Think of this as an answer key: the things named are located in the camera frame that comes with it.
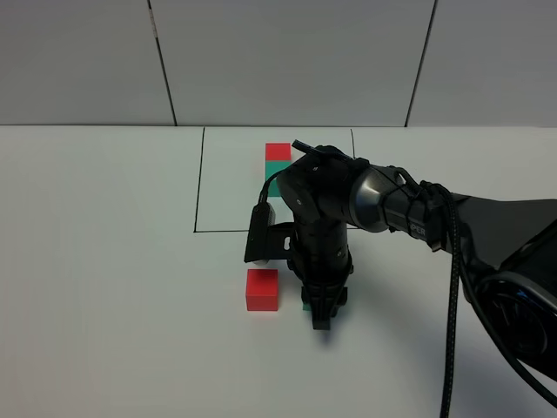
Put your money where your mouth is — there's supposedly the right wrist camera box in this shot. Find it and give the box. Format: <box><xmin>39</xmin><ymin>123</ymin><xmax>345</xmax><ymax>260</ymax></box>
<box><xmin>244</xmin><ymin>201</ymin><xmax>294</xmax><ymax>263</ymax></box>

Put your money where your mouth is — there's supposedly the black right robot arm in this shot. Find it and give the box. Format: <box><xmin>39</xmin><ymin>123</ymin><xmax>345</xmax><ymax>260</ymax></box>
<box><xmin>277</xmin><ymin>143</ymin><xmax>556</xmax><ymax>378</ymax></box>

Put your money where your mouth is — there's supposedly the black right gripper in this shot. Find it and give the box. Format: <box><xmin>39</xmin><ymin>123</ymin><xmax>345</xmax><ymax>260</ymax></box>
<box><xmin>288</xmin><ymin>217</ymin><xmax>353</xmax><ymax>330</ymax></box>

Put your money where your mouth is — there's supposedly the red template block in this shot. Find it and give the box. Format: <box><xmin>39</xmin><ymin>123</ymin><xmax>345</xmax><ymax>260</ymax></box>
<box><xmin>265</xmin><ymin>143</ymin><xmax>292</xmax><ymax>161</ymax></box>

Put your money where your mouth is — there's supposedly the green template block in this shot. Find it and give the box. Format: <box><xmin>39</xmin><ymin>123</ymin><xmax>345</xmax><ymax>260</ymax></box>
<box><xmin>265</xmin><ymin>160</ymin><xmax>291</xmax><ymax>198</ymax></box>

